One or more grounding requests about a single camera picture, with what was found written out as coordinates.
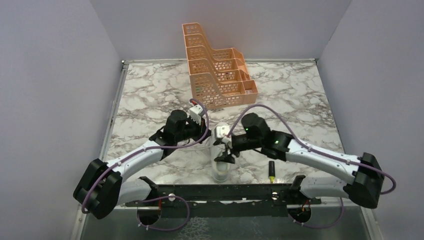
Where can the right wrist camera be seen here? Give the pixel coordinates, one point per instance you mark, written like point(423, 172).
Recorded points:
point(221, 134)

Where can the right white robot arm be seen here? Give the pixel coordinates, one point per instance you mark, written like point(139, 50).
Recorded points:
point(357, 178)

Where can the white sneaker shoe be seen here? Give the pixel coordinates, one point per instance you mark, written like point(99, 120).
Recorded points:
point(220, 169)

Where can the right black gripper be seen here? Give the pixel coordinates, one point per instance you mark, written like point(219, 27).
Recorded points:
point(227, 158)

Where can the orange plastic file organizer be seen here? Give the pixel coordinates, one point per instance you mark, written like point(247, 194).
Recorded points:
point(219, 78)

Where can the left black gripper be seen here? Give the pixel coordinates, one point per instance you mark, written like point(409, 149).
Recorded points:
point(200, 127)

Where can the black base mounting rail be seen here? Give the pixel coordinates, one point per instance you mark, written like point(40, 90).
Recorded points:
point(226, 200)

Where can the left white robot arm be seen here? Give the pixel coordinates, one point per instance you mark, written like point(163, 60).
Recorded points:
point(102, 185)

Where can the black yellow highlighter marker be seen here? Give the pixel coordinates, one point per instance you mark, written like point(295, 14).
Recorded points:
point(271, 171)

